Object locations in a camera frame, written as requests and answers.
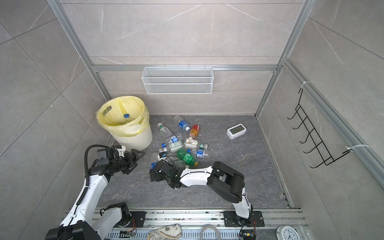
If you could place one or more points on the orange red bottle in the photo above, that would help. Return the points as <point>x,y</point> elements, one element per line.
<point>194,132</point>

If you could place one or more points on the white round analog clock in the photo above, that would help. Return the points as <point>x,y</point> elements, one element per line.
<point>287,233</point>

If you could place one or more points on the white wire mesh basket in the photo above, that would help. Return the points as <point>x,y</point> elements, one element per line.
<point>178,80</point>

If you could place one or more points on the green bottle yellow cap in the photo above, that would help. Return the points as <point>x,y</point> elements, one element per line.
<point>187,158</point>

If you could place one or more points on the white bin with yellow liner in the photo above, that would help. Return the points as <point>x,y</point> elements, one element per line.
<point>127,119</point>

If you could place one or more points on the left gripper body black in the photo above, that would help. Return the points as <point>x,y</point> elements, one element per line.
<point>123,164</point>

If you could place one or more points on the patterned cloth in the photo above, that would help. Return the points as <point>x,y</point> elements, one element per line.
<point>171,232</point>

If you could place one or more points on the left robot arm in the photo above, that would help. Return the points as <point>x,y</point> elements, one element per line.
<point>101,163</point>

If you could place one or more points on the white tape roll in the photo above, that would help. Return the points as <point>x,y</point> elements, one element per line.
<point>210,232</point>

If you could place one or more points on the black wire hook rack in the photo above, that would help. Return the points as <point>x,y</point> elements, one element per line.
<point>315,138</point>

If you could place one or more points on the white digital clock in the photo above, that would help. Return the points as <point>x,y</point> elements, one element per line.
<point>236,131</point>

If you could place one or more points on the white flat bottle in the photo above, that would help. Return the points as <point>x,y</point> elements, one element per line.
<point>190,143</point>

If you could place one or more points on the small clear bottle white cap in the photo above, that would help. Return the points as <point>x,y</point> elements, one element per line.
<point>165,132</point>

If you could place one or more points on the crushed clear bottle blue band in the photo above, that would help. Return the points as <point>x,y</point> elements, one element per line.
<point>175,138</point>

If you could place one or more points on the clear bottle green white label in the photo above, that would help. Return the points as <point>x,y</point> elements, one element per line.
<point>171,147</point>

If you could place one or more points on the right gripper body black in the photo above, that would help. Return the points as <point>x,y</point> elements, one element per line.
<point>158,178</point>

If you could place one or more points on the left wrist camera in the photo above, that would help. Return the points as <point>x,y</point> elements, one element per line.
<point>121,150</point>

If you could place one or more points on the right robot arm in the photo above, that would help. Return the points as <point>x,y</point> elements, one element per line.
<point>225,181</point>

